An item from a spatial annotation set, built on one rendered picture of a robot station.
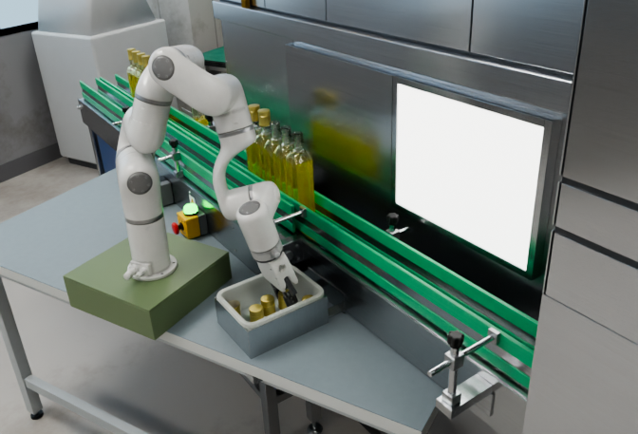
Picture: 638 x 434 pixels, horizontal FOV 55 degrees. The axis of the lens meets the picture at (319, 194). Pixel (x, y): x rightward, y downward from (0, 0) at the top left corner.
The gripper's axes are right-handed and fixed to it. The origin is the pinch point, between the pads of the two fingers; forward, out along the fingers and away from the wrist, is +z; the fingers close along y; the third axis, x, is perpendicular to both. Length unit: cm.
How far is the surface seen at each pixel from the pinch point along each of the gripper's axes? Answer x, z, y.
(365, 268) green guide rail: -15.4, -6.7, -15.6
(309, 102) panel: -39, -27, 29
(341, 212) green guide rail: -24.2, -8.6, 3.7
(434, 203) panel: -34.8, -15.4, -20.8
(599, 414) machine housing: -2, -33, -83
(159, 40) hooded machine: -97, 30, 312
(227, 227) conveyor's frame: -3.9, -1.9, 35.2
